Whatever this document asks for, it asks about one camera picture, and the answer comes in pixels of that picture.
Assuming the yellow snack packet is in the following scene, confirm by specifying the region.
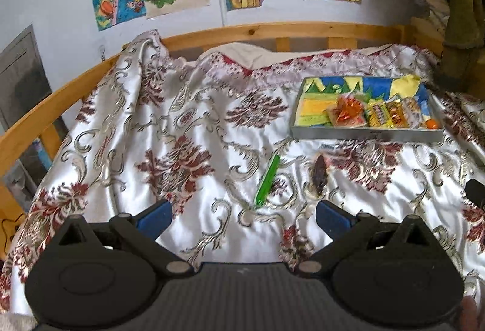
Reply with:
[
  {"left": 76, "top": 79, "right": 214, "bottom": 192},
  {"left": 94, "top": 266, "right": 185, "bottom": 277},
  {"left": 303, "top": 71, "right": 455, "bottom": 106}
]
[{"left": 365, "top": 101, "right": 386, "bottom": 128}]

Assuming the green stick packet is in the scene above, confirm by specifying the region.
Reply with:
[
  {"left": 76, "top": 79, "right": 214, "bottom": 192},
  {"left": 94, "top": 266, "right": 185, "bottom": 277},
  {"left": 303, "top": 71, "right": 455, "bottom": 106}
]
[{"left": 255, "top": 154, "right": 282, "bottom": 207}]

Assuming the black cable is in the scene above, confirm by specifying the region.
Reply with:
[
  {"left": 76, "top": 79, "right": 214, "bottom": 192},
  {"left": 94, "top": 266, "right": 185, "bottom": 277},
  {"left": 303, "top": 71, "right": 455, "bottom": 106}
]
[{"left": 0, "top": 215, "right": 28, "bottom": 253}]

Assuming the grey metal tray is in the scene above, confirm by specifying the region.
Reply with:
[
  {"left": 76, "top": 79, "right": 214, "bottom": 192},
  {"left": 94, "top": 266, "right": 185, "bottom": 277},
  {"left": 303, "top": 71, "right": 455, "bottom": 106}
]
[{"left": 290, "top": 75, "right": 445, "bottom": 143}]

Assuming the golden snack packet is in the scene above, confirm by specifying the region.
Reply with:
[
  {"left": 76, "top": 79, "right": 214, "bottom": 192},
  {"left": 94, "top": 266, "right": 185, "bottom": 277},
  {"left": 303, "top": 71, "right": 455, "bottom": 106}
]
[{"left": 384, "top": 100, "right": 404, "bottom": 128}]

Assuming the wooden bed frame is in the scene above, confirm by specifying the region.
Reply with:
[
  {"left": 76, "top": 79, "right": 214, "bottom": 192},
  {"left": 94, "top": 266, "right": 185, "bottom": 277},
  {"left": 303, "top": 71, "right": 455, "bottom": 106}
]
[{"left": 0, "top": 22, "right": 450, "bottom": 220}]

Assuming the orange snack bag red label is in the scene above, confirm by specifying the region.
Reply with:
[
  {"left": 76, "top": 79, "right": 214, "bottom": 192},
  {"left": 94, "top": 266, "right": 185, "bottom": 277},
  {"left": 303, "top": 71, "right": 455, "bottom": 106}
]
[{"left": 326, "top": 94, "right": 369, "bottom": 128}]

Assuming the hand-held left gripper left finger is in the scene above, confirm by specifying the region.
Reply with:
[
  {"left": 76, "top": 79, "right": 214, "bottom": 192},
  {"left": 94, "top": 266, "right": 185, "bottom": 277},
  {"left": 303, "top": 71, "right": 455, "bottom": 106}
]
[{"left": 50, "top": 200, "right": 195, "bottom": 276}]

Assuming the grey wall panel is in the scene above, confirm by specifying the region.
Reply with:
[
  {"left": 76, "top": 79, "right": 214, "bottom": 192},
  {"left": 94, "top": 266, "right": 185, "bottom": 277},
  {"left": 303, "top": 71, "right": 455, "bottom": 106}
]
[{"left": 0, "top": 24, "right": 54, "bottom": 180}]

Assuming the long blue packet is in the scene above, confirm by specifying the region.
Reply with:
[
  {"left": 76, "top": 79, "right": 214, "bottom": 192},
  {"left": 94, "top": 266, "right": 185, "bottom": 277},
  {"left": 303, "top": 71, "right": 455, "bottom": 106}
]
[{"left": 418, "top": 90, "right": 432, "bottom": 116}]

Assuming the clear granola bar packet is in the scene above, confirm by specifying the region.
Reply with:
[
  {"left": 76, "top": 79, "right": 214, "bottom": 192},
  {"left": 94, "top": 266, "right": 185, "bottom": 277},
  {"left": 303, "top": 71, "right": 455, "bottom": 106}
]
[{"left": 402, "top": 98, "right": 423, "bottom": 128}]

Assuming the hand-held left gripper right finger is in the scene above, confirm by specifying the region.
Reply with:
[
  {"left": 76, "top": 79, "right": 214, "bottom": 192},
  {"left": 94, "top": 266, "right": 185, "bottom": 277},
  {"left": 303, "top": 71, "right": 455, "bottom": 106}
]
[{"left": 297, "top": 200, "right": 442, "bottom": 275}]

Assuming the floral satin blanket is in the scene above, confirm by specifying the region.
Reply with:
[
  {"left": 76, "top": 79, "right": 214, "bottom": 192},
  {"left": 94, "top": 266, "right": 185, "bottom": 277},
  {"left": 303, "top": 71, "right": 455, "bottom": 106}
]
[{"left": 0, "top": 30, "right": 485, "bottom": 331}]

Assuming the white clear snack packet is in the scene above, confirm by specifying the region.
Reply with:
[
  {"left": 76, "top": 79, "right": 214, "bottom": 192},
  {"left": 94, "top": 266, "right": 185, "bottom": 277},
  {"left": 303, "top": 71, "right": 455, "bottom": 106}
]
[{"left": 306, "top": 143, "right": 343, "bottom": 200}]

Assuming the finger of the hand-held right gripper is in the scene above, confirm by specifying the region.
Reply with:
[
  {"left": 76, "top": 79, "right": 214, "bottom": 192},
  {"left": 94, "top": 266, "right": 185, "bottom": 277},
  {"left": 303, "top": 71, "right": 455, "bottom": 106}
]
[{"left": 464, "top": 179, "right": 485, "bottom": 208}]

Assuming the olive plush toy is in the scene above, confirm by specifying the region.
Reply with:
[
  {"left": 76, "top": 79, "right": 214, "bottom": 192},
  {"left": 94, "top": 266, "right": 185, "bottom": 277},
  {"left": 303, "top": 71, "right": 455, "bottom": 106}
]
[{"left": 432, "top": 0, "right": 485, "bottom": 94}]

